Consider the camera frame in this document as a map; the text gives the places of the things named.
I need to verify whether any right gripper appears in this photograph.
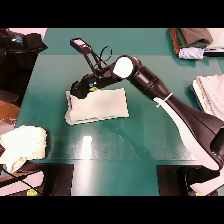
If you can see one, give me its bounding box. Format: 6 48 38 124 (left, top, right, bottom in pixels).
70 73 101 100

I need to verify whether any white shirt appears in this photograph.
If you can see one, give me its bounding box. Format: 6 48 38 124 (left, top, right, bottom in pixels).
64 87 130 126

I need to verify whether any cream garment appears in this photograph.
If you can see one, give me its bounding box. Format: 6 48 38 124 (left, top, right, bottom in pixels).
0 125 49 174

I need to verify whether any red garment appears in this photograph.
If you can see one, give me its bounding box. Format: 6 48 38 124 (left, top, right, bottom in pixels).
168 28 181 56

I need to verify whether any pale blue garment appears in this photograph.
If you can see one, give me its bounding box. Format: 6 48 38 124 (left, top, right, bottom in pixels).
178 46 206 61

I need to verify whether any olive grey garment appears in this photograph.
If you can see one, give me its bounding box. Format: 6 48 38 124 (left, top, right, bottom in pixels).
179 28 214 46

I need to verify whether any white folded garment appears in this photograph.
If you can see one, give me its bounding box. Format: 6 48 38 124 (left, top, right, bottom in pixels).
194 73 224 122

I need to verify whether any black cable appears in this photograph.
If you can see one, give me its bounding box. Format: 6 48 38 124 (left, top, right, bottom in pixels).
96 45 114 66

